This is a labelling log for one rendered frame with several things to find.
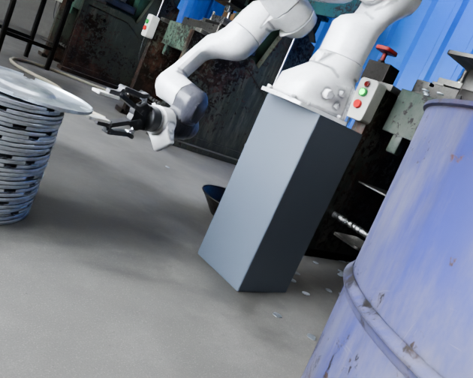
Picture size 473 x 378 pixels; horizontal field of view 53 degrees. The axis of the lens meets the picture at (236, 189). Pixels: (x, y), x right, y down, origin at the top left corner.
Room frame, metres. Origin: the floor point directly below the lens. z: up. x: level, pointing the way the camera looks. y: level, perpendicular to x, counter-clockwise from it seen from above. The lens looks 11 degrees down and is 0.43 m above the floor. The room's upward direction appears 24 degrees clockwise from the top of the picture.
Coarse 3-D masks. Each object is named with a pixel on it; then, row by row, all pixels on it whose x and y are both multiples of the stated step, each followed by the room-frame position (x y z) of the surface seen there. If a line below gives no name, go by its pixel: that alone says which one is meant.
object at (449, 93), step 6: (414, 84) 1.70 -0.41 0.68; (420, 84) 1.68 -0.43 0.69; (426, 84) 1.66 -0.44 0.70; (432, 84) 1.67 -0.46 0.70; (414, 90) 1.69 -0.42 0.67; (420, 90) 1.67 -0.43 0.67; (432, 90) 1.64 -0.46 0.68; (438, 90) 1.62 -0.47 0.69; (444, 90) 1.61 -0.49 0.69; (450, 90) 1.59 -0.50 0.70; (456, 90) 1.58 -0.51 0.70; (432, 96) 1.63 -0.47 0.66; (438, 96) 1.62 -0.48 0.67; (444, 96) 1.60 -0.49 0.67; (450, 96) 1.59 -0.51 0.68
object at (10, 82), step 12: (0, 72) 1.03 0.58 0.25; (12, 72) 1.09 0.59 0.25; (0, 84) 0.90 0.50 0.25; (12, 84) 0.92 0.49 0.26; (24, 84) 0.97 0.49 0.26; (36, 84) 1.04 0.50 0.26; (48, 84) 1.13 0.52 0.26; (24, 96) 0.89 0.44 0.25; (36, 96) 0.94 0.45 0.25; (48, 96) 0.97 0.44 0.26; (60, 96) 1.06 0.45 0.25; (72, 96) 1.12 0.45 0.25; (60, 108) 0.90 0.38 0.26; (72, 108) 0.98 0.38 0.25
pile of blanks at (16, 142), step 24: (0, 120) 0.82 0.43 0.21; (24, 120) 0.84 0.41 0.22; (48, 120) 0.90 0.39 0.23; (0, 144) 0.85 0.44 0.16; (24, 144) 0.88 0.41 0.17; (48, 144) 0.95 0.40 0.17; (0, 168) 0.83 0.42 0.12; (24, 168) 0.88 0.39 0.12; (0, 192) 0.85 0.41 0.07; (24, 192) 0.92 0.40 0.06; (0, 216) 0.86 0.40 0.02; (24, 216) 0.93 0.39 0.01
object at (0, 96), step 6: (0, 96) 0.84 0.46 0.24; (6, 96) 0.86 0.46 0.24; (12, 96) 0.88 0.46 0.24; (6, 102) 0.81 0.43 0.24; (12, 102) 0.82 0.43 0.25; (18, 102) 0.83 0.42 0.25; (24, 102) 0.87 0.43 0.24; (30, 108) 0.85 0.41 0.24; (36, 108) 0.86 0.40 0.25; (42, 108) 0.87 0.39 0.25; (48, 108) 0.91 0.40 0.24
